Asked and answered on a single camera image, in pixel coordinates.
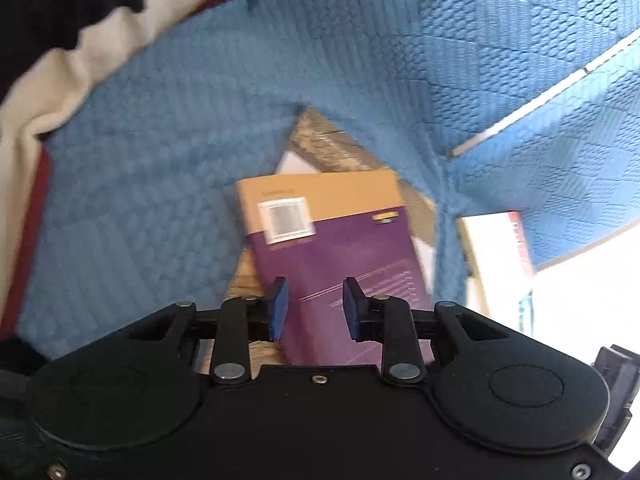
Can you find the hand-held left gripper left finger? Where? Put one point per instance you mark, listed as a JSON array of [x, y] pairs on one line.
[[279, 310]]

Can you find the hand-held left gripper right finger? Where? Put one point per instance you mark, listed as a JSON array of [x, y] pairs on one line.
[[352, 310]]

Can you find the purple and tan book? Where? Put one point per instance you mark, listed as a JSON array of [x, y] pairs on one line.
[[350, 240]]

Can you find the orange and white book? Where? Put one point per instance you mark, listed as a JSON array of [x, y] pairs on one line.
[[490, 260]]

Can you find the tan painting cover book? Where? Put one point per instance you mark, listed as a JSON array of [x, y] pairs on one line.
[[340, 145]]

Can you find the white cabinet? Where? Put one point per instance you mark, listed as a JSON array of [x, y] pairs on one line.
[[585, 300]]

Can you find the blue textured cloth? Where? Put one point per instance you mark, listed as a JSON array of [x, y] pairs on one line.
[[150, 160]]

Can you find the striped blanket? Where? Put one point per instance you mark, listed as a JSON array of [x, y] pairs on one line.
[[50, 85]]

